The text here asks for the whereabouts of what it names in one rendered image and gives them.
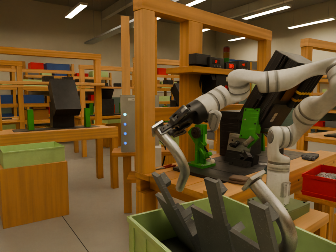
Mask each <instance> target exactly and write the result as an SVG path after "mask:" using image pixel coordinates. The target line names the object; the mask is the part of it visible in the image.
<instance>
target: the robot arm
mask: <svg viewBox="0 0 336 252"><path fill-rule="evenodd" d="M322 75H327V78H328V82H329V88H328V89H327V91H326V92H325V93H324V94H323V95H322V96H310V97H307V98H305V99H304V100H302V101H301V102H300V104H299V105H298V106H297V107H296V108H295V109H294V111H293V113H292V119H293V124H292V125H291V126H288V127H286V126H272V127H271V128H270V129H269V131H268V136H267V157H268V163H267V178H266V185H267V187H268V188H269V189H270V190H271V191H272V192H273V194H274V195H275V196H276V197H277V198H278V200H279V201H280V202H281V203H282V204H283V206H286V205H288V204H289V203H290V193H291V182H290V167H291V159H290V158H289V157H287V156H285V155H282V154H281V153H280V148H291V147H293V146H294V145H295V144H296V143H297V142H298V141H299V140H300V138H301V137H302V136H303V135H304V134H305V133H306V132H307V131H308V130H309V129H310V128H311V127H313V126H314V125H315V124H316V123H318V122H319V121H320V120H321V119H322V118H323V117H324V116H325V115H326V114H327V113H329V112H330V111H331V110H332V109H334V108H335V107H336V57H332V58H328V59H324V60H320V61H316V62H312V63H309V64H305V65H302V66H298V67H294V68H289V69H282V70H274V71H265V72H260V71H251V70H245V69H237V70H234V71H232V72H231V73H230V74H229V75H228V77H227V81H228V88H229V91H228V90H227V89H226V88H225V87H224V86H218V87H216V88H214V89H213V90H211V91H210V92H208V93H206V94H204V95H202V96H200V97H198V98H197V99H195V100H193V101H192V102H190V103H189V104H187V105H186V106H185V105H183V106H182V107H181V108H180V109H179V110H177V111H176V112H175V113H174V114H173V115H172V116H171V117H170V118H169V119H170V121H169V122H168V124H166V125H164V126H163V127H161V128H160V129H158V132H159V134H160V135H161V136H163V135H165V134H166V133H168V134H169V135H170V136H173V138H176V137H179V136H182V135H184V134H186V133H187V131H186V129H187V128H189V127H190V126H191V125H192V124H196V125H200V124H202V123H203V122H205V121H206V120H207V121H208V124H209V127H210V129H211V130H212V131H213V132H215V131H216V130H218V129H219V125H220V122H221V119H222V113H221V112H220V110H222V109H223V108H225V107H226V106H229V105H232V104H235V103H238V102H242V101H244V100H246V99H247V98H248V97H249V95H250V93H251V89H250V83H252V84H256V85H257V88H258V90H259V92H260V93H262V94H265V93H275V92H284V91H287V90H290V89H292V88H294V87H296V86H297V85H299V84H300V83H302V82H304V81H305V80H307V79H309V78H312V77H315V76H322Z"/></svg>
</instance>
